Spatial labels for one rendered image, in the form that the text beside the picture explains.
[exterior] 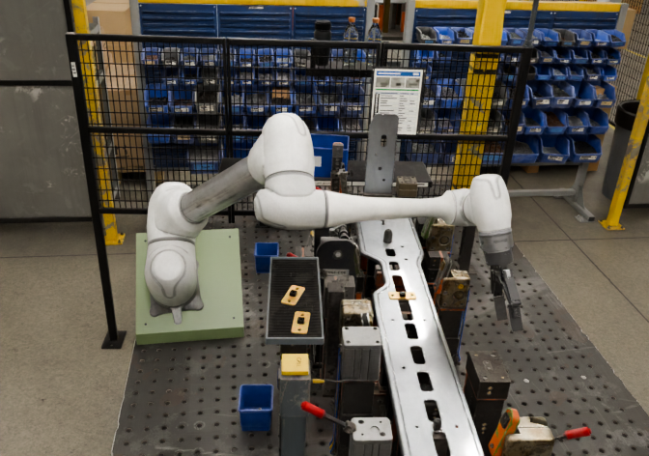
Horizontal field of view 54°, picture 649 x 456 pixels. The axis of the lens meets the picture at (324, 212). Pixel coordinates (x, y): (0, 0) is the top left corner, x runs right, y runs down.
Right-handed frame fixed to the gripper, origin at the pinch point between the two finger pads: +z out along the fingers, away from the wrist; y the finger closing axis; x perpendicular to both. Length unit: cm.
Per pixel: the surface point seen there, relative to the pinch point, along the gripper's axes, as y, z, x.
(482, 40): -91, -94, 32
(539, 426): 36.4, 14.9, -6.9
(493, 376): 17.2, 8.6, -10.9
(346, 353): 19, -4, -47
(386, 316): -9.0, -5.1, -32.8
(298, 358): 33, -9, -57
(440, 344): 1.9, 2.6, -20.2
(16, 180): -216, -80, -226
